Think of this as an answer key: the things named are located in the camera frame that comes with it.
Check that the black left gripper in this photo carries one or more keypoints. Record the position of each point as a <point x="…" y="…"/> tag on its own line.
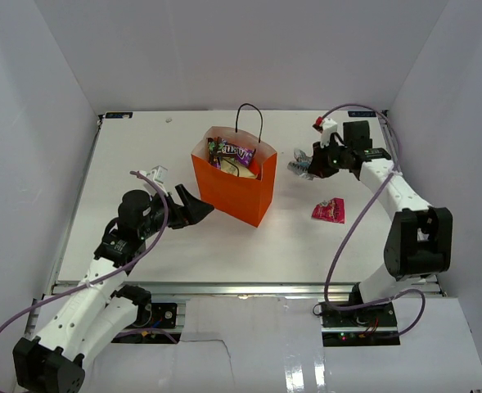
<point x="196" y="210"/>

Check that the blue table label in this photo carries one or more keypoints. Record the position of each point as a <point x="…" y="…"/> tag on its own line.
<point x="361" y="114"/>
<point x="118" y="115"/>

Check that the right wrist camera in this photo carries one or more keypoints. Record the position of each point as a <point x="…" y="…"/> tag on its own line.
<point x="326" y="127"/>

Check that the brown purple M&M's packet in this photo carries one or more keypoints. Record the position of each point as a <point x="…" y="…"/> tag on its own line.
<point x="214" y="149"/>

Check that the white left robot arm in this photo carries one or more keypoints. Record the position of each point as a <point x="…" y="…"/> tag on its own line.
<point x="57" y="357"/>

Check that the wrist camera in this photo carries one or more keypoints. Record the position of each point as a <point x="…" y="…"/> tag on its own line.
<point x="157" y="175"/>
<point x="326" y="127"/>

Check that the aluminium table frame rail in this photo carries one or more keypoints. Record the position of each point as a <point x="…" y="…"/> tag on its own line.
<point x="288" y="254"/>

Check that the orange paper bag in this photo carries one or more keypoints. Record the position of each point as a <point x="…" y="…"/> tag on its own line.
<point x="245" y="199"/>

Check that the cassava chips bag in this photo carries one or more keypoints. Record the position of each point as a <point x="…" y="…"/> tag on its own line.
<point x="235" y="168"/>

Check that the silver candy wrapper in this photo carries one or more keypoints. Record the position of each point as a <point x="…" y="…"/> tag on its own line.
<point x="300" y="165"/>

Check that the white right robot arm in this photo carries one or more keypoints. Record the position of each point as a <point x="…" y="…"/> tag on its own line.
<point x="419" y="243"/>

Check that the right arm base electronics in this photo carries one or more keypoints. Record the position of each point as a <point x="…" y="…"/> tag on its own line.
<point x="374" y="326"/>

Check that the pink snack packet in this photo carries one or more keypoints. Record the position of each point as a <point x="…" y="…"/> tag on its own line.
<point x="332" y="211"/>

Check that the blue table label left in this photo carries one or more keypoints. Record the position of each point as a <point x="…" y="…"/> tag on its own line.
<point x="118" y="115"/>

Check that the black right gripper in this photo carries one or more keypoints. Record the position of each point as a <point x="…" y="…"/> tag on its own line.
<point x="318" y="166"/>

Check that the blue table label right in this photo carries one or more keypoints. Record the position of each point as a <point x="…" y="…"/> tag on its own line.
<point x="361" y="114"/>

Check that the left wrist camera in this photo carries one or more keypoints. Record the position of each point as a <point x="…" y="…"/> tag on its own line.
<point x="157" y="175"/>

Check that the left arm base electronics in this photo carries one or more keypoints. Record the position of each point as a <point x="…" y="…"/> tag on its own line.
<point x="156" y="315"/>

